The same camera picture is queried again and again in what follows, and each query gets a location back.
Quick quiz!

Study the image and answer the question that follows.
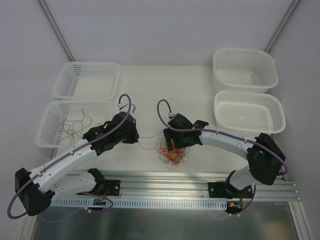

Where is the right frame post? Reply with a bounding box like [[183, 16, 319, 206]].
[[263, 0, 301, 54]]

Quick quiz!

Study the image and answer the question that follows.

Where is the front right white basket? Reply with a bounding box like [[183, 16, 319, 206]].
[[214, 90, 286, 135]]

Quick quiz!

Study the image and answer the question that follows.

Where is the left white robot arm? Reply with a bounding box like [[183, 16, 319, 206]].
[[14, 110, 139, 216]]

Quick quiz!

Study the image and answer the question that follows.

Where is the rear right white tub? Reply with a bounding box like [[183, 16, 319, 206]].
[[212, 48, 279, 93]]

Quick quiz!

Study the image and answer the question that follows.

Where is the white basket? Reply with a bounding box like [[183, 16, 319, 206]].
[[214, 90, 286, 135], [35, 99, 113, 148], [52, 61, 121, 100]]

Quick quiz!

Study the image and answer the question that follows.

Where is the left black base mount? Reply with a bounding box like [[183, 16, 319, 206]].
[[104, 179, 121, 197]]

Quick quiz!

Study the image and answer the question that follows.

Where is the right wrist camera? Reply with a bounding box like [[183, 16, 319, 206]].
[[168, 112, 179, 121]]

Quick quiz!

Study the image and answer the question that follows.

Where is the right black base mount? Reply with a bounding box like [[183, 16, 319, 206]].
[[207, 182, 235, 199]]

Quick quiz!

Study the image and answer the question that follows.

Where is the black wire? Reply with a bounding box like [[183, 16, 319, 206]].
[[57, 107, 93, 146]]

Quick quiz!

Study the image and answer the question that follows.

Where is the front left white basket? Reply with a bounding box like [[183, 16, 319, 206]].
[[35, 99, 113, 148]]

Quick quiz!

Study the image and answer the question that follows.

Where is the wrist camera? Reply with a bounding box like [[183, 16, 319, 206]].
[[168, 112, 179, 121], [117, 103, 136, 118]]

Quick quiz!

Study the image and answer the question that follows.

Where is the rear left white basket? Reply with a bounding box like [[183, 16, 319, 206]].
[[52, 61, 121, 100]]

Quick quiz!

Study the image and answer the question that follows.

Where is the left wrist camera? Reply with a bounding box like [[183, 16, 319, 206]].
[[117, 103, 136, 118]]

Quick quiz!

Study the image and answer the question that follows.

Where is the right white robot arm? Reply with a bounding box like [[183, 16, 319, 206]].
[[163, 113, 286, 199]]

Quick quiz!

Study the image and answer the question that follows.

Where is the aluminium rail frame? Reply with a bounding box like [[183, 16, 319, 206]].
[[16, 171, 314, 240]]

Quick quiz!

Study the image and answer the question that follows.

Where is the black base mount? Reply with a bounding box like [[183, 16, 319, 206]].
[[207, 182, 235, 199], [104, 179, 121, 197]]

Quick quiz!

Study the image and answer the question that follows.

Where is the frame post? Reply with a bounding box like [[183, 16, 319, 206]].
[[36, 0, 76, 62], [263, 0, 301, 54]]

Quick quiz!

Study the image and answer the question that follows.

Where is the left frame post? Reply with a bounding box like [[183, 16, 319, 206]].
[[36, 0, 76, 62]]

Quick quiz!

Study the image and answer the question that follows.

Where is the coloured wire bundle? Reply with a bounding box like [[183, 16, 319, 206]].
[[156, 138, 192, 171]]

